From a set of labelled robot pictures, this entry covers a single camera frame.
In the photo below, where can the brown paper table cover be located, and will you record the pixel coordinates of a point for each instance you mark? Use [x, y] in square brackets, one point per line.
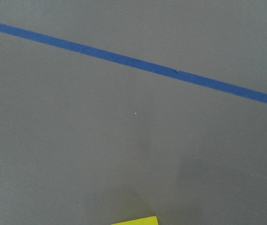
[85, 141]

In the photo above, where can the yellow block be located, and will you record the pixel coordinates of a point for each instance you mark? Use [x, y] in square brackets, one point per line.
[152, 220]

